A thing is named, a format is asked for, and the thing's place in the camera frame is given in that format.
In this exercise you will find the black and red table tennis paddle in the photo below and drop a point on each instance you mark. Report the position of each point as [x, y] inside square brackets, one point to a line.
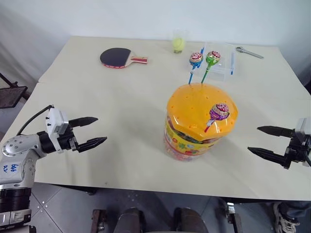
[114, 57]

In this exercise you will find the clear plastic box, blue latches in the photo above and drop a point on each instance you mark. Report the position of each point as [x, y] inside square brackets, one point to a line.
[222, 63]

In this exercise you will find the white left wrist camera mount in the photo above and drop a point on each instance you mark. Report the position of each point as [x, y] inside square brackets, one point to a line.
[54, 121]

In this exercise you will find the lollipop with purple wrapper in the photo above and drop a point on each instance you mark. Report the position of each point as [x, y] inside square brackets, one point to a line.
[219, 111]

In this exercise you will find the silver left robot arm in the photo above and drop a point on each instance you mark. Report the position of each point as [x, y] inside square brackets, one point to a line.
[19, 145]

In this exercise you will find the yellow-green tennis ball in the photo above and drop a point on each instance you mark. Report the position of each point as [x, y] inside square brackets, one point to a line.
[178, 44]

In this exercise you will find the clear plastic cup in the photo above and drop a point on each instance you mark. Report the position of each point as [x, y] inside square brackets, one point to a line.
[179, 34]

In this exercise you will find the lollipop with blue stick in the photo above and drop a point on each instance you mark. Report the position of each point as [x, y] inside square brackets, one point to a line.
[196, 57]

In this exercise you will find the rusty metal bracket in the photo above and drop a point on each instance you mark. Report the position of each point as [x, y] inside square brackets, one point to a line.
[99, 221]

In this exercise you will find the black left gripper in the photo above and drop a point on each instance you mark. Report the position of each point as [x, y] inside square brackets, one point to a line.
[66, 140]

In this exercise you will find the orange perforated jar lid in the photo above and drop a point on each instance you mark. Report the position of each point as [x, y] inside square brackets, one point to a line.
[192, 109]

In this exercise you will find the lollipop with green stick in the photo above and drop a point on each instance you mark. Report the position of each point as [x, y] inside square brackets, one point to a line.
[213, 56]

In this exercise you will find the white and black sneaker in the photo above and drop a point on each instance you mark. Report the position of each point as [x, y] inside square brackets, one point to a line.
[286, 219]

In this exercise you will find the blue jeans leg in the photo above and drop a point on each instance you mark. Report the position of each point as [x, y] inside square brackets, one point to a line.
[296, 208]

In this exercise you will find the dark rounded shape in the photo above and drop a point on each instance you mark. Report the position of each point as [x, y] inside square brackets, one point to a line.
[128, 221]
[190, 221]

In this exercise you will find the silver metal wrench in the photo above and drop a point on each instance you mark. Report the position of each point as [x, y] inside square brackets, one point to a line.
[250, 52]

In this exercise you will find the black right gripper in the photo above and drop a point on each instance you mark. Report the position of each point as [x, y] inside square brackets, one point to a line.
[297, 148]

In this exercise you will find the table leg with metal caster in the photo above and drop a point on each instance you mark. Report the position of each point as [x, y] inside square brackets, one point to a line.
[233, 216]

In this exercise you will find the clear plastic candy jar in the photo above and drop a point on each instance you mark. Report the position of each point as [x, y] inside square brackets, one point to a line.
[184, 148]

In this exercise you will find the dark metal rack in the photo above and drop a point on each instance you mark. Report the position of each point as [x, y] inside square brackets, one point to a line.
[12, 95]

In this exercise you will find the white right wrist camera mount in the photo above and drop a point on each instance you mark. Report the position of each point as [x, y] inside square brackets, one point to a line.
[303, 126]

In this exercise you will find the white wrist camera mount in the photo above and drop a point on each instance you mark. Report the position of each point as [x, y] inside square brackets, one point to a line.
[303, 126]
[54, 121]

